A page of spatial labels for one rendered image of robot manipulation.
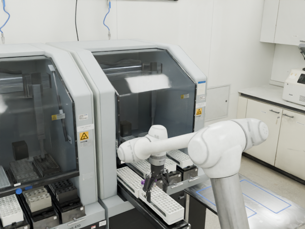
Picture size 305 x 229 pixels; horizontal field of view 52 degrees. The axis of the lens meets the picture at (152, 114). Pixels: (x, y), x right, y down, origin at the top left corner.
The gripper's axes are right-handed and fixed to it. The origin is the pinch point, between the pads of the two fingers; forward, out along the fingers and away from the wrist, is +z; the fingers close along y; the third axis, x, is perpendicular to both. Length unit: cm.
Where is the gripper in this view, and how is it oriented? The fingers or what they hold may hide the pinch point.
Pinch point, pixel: (156, 195)
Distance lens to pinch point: 182.0
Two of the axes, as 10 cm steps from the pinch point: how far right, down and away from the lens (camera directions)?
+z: -0.2, 9.5, 3.2
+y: 8.3, -1.6, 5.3
